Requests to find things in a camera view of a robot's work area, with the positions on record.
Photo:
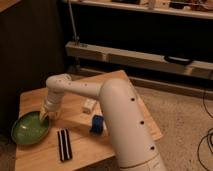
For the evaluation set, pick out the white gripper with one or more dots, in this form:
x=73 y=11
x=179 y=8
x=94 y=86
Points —
x=49 y=109

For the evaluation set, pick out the green ceramic bowl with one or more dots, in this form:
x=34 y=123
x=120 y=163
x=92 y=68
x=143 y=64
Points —
x=29 y=129

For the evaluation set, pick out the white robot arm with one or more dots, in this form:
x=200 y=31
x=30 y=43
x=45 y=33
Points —
x=129 y=134

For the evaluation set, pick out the black striped rectangular block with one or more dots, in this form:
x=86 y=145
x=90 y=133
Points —
x=65 y=150

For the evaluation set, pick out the small white block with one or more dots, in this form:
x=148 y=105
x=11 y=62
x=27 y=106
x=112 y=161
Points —
x=89 y=105

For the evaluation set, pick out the blue small object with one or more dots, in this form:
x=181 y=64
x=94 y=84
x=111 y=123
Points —
x=97 y=124

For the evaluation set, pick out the metal rod stand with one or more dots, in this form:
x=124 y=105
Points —
x=75 y=37

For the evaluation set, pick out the long wooden beam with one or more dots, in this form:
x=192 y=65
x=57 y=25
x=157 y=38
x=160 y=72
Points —
x=137 y=59

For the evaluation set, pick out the wooden shelf board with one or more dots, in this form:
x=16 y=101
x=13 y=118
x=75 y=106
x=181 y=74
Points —
x=150 y=8

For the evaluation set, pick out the black handle on beam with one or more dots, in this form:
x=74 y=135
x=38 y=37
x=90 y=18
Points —
x=178 y=61

